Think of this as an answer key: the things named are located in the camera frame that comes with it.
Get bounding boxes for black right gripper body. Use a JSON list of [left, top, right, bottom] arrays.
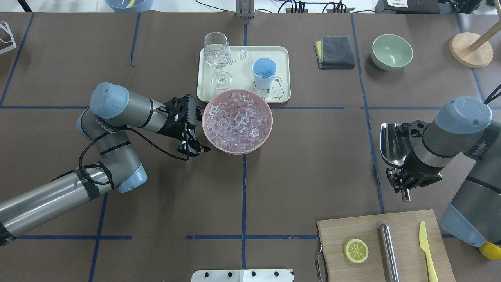
[[398, 120, 442, 190]]

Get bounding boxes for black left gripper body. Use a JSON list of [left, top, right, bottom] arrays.
[[158, 94, 202, 141]]

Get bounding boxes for metal ice scoop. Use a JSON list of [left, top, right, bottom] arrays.
[[380, 123, 412, 201]]

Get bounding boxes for pink bowl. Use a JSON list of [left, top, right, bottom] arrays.
[[202, 89, 273, 155]]

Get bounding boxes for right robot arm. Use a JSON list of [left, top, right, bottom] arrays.
[[380, 96, 501, 248]]

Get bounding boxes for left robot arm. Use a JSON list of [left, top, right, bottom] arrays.
[[0, 82, 210, 245]]

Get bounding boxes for clear ice cubes pile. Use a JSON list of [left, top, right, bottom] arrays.
[[207, 91, 270, 151]]

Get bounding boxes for single ice cube on tray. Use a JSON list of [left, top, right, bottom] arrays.
[[240, 49, 248, 58]]

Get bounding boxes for ice cubes in scoop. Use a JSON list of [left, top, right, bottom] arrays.
[[254, 70, 274, 78]]

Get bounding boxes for light blue cup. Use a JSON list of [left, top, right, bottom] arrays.
[[252, 57, 277, 89]]

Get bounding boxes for clear wine glass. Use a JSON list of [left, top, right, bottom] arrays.
[[204, 32, 232, 90]]

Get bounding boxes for yellow plastic knife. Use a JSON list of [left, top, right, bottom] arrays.
[[418, 221, 439, 282]]

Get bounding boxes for cream bear tray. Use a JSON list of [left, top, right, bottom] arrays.
[[196, 46, 290, 103]]

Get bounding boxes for metal cylinder rod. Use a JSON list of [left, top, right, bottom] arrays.
[[378, 224, 400, 282]]

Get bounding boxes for wooden cutting board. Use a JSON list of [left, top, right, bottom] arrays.
[[317, 210, 456, 282]]

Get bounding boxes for lemon half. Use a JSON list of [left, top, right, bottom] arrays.
[[343, 239, 369, 264]]

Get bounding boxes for green bowl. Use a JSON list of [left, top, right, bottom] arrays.
[[371, 34, 414, 71]]

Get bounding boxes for wooden stand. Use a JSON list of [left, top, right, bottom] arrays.
[[449, 21, 501, 69]]

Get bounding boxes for grey folded cloth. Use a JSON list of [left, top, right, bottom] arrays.
[[314, 36, 355, 70]]

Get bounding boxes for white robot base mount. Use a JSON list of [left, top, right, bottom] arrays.
[[191, 269, 295, 282]]

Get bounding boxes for white wire cup rack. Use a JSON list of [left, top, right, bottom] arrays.
[[0, 21, 17, 55]]

